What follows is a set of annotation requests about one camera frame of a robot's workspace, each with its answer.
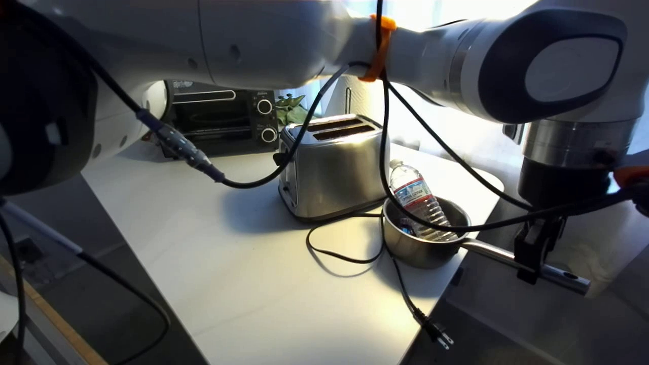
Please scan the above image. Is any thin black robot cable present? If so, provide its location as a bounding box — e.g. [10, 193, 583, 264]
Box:
[374, 0, 649, 237]

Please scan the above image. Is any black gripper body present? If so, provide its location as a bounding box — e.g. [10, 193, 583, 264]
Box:
[518, 159, 616, 219]

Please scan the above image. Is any small metal saucepan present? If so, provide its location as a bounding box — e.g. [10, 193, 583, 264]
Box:
[379, 194, 595, 298]

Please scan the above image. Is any orange cable strap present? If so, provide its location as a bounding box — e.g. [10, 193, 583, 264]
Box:
[357, 11, 400, 84]

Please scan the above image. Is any black cable by stand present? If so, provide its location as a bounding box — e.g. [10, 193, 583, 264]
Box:
[0, 197, 172, 365]

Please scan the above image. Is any black toaster power cord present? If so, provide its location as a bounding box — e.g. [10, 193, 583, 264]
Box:
[305, 210, 457, 352]

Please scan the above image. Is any green leafy plant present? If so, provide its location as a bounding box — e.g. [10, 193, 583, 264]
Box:
[273, 90, 310, 131]

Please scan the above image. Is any silver two-slot toaster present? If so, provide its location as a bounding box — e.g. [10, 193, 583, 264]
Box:
[276, 112, 396, 223]

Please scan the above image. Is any black toaster oven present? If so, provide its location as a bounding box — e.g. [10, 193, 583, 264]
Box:
[163, 77, 281, 158]

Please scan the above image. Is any wood and aluminium robot stand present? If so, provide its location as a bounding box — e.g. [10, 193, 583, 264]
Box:
[0, 256, 107, 365]

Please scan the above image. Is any small water bottle red label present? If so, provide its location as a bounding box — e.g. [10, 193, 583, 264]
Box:
[387, 158, 455, 234]

